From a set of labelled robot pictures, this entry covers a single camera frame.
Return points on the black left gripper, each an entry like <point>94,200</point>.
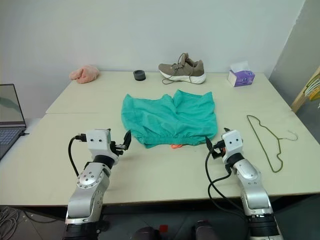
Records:
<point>118,148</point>

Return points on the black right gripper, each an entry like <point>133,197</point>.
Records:
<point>218,150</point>

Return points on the teal green shorts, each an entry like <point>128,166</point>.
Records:
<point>162,117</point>

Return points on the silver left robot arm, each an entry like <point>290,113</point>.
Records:
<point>87,180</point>

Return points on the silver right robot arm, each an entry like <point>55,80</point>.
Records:
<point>250,175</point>

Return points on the wooden hanger rack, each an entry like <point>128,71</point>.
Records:
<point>300,100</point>

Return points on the black round container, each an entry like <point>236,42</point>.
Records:
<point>139,75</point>

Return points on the purple tissue box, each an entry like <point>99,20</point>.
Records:
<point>241,78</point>

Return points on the pink fluffy cloth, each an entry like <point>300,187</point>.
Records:
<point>83,73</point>

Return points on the taupe sneaker with white sole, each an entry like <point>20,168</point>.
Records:
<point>185,71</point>

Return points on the dark rounded shape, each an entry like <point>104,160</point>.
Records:
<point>205,230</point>
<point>146,233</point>

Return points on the small red block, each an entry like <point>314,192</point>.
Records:
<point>163,228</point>

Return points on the grey laptop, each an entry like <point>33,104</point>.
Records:
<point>10,107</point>

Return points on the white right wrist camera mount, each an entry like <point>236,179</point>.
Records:
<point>232,143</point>

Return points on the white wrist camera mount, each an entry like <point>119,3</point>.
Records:
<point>232,143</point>
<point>98,142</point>

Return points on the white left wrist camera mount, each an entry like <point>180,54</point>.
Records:
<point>98,142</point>

